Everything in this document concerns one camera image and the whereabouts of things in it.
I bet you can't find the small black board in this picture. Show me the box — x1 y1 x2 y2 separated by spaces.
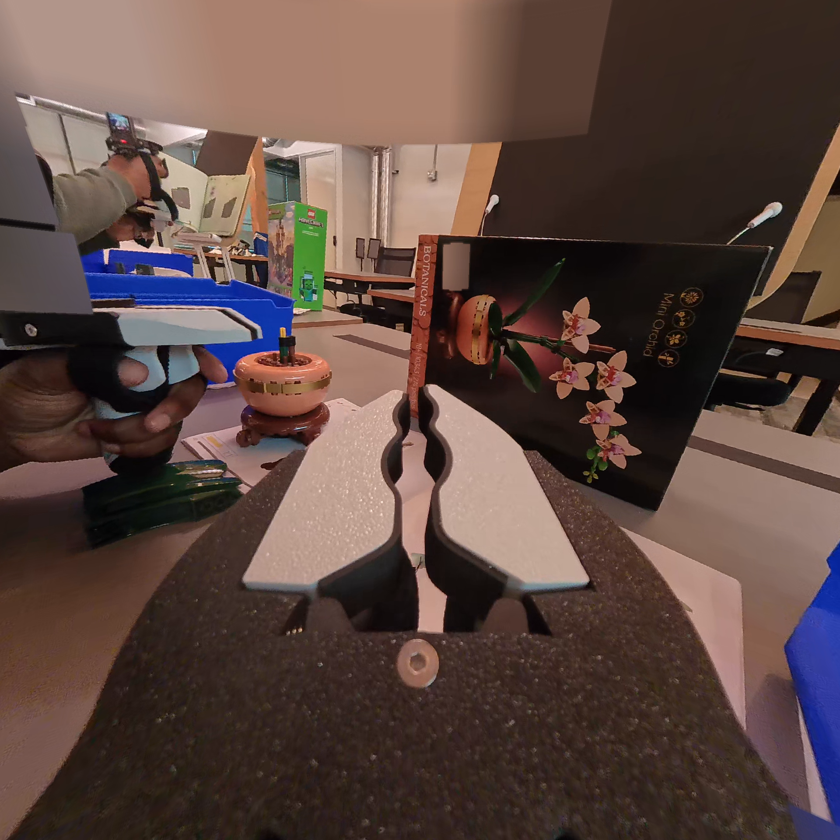
196 130 261 177

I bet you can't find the black office chair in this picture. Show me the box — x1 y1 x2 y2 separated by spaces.
373 245 419 282
704 269 823 413

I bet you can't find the grey desk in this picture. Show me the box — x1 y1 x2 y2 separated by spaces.
0 311 840 840

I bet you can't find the large black board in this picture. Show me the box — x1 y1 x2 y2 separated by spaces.
481 0 840 309

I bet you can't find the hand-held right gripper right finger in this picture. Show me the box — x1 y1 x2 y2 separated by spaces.
419 384 592 631

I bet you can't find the large blue plastic bin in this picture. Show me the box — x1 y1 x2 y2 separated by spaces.
84 271 297 389

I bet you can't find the white instruction booklet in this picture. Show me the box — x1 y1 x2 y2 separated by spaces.
180 395 750 732

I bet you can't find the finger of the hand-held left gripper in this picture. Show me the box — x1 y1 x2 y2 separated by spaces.
91 299 236 313
115 307 265 344

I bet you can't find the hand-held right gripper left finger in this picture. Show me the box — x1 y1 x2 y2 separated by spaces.
241 389 421 621

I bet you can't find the person's left hand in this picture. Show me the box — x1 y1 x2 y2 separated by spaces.
0 344 228 472

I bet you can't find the orange toy brick flower pot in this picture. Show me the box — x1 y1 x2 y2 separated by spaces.
233 327 333 448

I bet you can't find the black orchid picture box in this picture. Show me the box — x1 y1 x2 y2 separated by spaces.
409 233 774 513

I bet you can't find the open book on stand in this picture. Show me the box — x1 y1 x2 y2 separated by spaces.
159 157 254 284

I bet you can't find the blue plastic bin corner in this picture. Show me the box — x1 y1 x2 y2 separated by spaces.
784 543 840 840

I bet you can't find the brown top desk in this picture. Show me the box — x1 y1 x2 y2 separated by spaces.
734 317 840 437
323 268 419 312

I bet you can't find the dark green toy leaf piece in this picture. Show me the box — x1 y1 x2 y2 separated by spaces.
161 459 231 481
84 476 244 516
84 497 238 547

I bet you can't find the shallow blue plastic bin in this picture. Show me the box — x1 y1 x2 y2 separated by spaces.
81 247 195 277

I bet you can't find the green toy set box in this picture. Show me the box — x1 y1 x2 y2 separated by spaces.
266 200 328 311

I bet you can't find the curved wooden board stand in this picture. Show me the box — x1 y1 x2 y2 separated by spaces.
451 141 840 293

